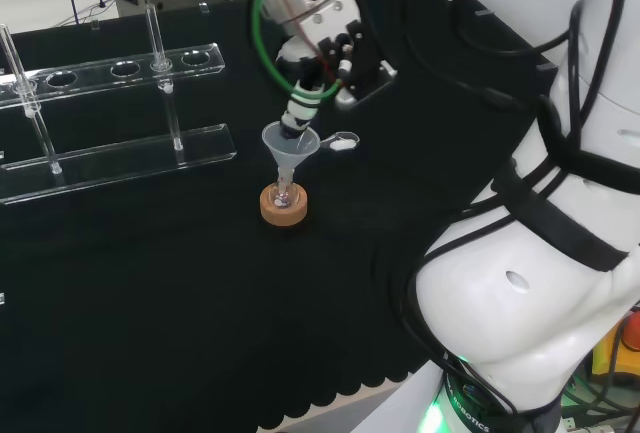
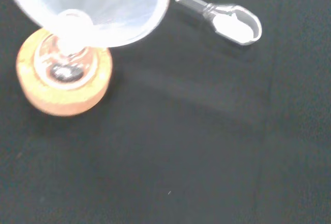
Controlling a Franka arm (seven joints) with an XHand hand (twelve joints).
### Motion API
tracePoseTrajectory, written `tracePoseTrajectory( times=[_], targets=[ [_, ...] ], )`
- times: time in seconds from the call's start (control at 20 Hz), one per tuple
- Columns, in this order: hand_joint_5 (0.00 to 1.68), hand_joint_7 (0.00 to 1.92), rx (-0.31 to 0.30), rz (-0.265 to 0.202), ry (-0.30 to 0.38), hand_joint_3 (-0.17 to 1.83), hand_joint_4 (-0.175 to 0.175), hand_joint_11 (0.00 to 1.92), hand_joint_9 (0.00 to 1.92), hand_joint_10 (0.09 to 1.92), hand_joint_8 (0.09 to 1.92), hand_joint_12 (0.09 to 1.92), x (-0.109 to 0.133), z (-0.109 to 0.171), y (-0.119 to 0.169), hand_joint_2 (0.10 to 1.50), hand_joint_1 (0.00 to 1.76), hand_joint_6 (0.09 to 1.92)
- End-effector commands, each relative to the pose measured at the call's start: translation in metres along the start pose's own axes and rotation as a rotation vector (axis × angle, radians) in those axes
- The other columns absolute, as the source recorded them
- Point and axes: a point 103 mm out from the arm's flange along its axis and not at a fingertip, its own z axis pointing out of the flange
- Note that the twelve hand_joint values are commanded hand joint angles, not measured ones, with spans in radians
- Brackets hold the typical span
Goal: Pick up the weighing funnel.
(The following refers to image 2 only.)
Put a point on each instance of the clear plastic funnel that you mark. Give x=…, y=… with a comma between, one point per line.
x=116, y=6

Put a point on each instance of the small round-bottom glass flask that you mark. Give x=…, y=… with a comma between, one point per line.
x=64, y=68

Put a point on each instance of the black bench cloth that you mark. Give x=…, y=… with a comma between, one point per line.
x=181, y=143

